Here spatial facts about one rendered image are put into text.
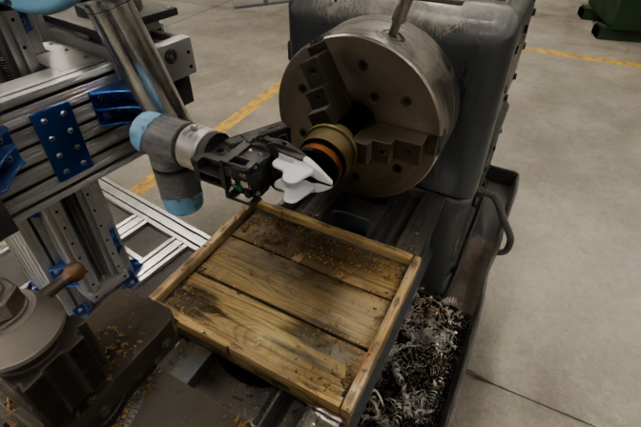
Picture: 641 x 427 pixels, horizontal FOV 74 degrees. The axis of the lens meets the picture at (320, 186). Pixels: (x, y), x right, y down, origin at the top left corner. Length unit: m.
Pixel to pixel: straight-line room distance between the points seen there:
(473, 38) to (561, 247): 1.64
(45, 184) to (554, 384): 1.69
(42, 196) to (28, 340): 0.75
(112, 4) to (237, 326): 0.54
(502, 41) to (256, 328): 0.62
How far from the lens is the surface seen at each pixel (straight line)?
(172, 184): 0.79
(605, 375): 1.94
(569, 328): 2.01
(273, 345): 0.68
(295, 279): 0.75
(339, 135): 0.67
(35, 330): 0.45
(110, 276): 1.59
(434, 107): 0.70
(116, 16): 0.81
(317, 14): 0.91
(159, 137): 0.74
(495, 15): 0.83
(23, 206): 1.17
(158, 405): 0.57
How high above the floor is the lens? 1.46
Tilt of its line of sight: 38 degrees down
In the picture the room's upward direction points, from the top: straight up
